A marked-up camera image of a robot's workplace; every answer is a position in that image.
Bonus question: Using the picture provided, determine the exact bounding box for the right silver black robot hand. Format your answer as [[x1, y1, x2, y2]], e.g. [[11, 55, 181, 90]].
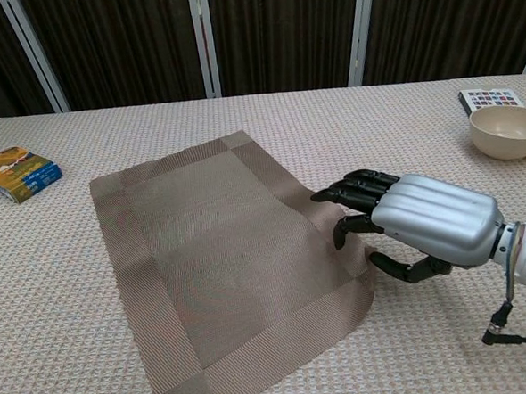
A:
[[308, 160, 508, 289]]

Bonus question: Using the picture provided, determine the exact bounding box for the pink bowl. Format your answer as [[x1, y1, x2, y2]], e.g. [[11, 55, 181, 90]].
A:
[[468, 103, 526, 163]]

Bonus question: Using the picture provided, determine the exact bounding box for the brown woven placemat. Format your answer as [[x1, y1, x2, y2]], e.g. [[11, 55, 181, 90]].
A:
[[86, 121, 383, 394]]

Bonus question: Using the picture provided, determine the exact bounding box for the white box with picture grid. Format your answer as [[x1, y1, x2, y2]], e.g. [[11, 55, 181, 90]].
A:
[[457, 86, 526, 117]]

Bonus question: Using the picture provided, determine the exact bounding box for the dark pleated curtain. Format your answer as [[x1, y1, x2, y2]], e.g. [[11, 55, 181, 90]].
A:
[[0, 0, 526, 125]]

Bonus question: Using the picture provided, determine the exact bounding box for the beige woven tablecloth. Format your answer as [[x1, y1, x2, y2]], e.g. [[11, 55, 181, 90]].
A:
[[0, 72, 526, 394]]

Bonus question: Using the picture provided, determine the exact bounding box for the orange snack box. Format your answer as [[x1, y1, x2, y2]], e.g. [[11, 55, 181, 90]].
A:
[[0, 144, 64, 206]]

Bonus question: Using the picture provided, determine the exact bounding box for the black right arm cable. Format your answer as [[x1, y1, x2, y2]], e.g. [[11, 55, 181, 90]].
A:
[[480, 299, 526, 354]]

